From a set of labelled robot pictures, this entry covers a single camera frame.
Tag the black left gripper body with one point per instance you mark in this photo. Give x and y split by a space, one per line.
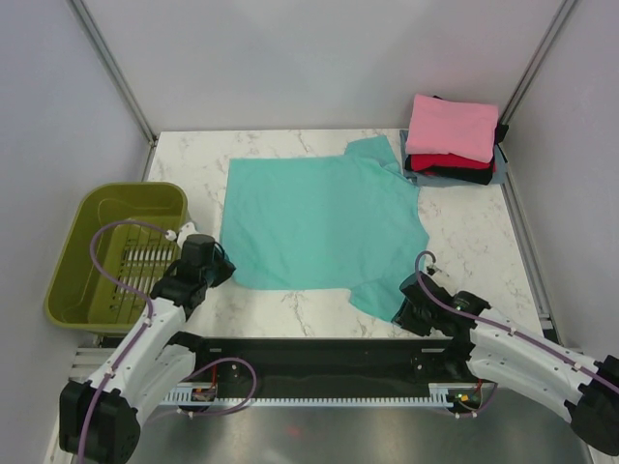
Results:
203 279

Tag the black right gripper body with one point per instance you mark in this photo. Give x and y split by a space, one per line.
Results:
416 320

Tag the teal t-shirt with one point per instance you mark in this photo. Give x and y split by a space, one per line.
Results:
339 222

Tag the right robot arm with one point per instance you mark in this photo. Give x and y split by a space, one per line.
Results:
579 389

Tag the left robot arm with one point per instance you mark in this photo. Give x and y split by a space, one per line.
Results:
101 418

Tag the olive green plastic tub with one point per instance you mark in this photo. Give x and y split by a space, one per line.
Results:
79 297

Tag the folded red t-shirt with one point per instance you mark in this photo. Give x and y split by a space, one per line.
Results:
421 162

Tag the folded black t-shirt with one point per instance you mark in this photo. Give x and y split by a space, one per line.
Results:
482 177

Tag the folded grey-blue t-shirt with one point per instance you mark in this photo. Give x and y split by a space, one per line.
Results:
421 180

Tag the folded pink t-shirt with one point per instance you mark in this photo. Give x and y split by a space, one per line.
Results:
440 127

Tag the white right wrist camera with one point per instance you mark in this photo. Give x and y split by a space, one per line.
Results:
435 272

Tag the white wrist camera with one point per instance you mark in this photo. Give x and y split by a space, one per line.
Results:
180 236
435 272

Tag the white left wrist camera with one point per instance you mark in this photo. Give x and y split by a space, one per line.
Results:
180 236

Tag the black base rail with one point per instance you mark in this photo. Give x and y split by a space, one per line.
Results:
312 367

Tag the white slotted cable duct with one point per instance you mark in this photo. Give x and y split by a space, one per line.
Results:
437 397

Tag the left aluminium frame post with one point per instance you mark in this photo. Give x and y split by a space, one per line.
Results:
95 37

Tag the aluminium frame post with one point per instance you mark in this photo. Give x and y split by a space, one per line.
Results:
95 37
549 40

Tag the right aluminium frame post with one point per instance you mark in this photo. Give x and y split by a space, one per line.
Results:
549 40

